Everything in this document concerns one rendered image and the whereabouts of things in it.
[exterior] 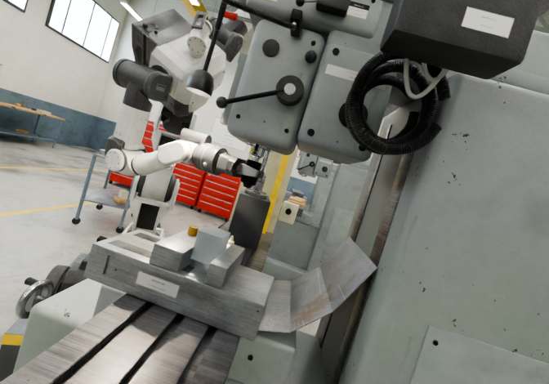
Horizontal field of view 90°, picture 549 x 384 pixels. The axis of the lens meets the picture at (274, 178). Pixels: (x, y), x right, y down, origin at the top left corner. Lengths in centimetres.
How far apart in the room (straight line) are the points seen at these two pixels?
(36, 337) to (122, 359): 53
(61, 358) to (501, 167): 78
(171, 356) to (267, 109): 55
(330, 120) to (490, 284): 48
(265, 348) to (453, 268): 45
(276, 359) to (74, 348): 43
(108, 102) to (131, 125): 1122
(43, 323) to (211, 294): 52
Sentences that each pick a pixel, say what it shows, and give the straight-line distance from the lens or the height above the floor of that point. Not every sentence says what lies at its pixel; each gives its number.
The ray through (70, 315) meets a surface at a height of 75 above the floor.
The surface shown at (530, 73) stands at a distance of 93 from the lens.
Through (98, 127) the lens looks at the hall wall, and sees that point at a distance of 1231.
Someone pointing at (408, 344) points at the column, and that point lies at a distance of 71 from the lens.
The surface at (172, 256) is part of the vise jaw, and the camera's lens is 56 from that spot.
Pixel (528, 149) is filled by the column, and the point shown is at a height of 144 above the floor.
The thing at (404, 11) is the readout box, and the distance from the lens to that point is 53.
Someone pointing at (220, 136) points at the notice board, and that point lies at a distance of 1026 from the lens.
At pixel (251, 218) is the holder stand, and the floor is 106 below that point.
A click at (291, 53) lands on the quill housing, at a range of 77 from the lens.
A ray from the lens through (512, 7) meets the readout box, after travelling 60.
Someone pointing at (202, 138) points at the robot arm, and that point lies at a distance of 88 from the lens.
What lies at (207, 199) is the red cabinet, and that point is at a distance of 561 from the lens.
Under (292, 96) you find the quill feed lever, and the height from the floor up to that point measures 144.
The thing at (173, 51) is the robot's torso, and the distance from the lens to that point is 115.
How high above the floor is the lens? 126
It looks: 2 degrees down
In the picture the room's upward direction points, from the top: 17 degrees clockwise
